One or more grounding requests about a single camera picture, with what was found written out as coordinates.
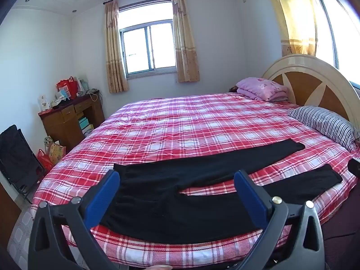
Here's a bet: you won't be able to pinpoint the cream and wood headboard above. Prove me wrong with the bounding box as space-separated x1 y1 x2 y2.
261 54 360 124

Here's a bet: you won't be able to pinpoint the white printed box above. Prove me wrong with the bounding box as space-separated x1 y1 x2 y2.
38 94 51 111

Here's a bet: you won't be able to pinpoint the brown wooden desk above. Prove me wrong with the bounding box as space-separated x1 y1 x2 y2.
38 90 105 154

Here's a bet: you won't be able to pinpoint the pale paper bags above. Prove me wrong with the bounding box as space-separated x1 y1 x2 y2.
77 77 89 94

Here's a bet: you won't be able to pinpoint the stack of teal boxes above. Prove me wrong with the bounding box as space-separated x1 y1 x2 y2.
78 115 93 136

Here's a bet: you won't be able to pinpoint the red plastic bag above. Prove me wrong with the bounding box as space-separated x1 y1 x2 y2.
36 148 54 173

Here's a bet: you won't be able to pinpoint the striped pillow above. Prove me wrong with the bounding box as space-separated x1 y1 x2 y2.
287 106 359 152

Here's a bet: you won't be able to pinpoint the bed with red plaid sheet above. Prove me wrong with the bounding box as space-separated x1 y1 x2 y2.
31 92 358 268

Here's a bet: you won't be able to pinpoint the sliding window with grey frame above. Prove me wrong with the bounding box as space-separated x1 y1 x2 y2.
118 19 178 77

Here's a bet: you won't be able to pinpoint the beige floral curtain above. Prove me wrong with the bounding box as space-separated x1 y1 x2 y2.
171 0 201 83
105 0 129 94

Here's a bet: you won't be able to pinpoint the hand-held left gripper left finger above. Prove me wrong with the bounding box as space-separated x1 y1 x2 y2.
27 169 121 270

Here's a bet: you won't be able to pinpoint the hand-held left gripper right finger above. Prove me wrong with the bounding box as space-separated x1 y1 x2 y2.
234 170 325 270

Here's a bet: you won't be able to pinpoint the light blue box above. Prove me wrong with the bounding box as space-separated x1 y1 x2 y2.
58 86 71 101

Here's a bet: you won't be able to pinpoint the black folding chair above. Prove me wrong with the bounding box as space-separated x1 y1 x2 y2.
0 124 45 201

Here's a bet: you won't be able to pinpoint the patterned paper bag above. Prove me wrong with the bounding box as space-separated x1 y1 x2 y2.
44 136 67 166

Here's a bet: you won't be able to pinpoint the red gift bag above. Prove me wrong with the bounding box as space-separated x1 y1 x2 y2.
56 76 78 99

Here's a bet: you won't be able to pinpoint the black pants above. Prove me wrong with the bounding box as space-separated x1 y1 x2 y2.
100 139 343 244

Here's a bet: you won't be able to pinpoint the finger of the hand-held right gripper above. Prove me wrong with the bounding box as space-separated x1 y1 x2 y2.
348 157 360 178

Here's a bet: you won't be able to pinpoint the pink folded blanket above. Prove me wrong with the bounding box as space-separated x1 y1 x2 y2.
236 77 290 102

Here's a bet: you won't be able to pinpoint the large window beside headboard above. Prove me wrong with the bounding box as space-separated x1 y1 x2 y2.
311 0 360 88

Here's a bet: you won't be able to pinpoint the yellow sunlit curtain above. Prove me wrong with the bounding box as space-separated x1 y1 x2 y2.
264 0 318 57

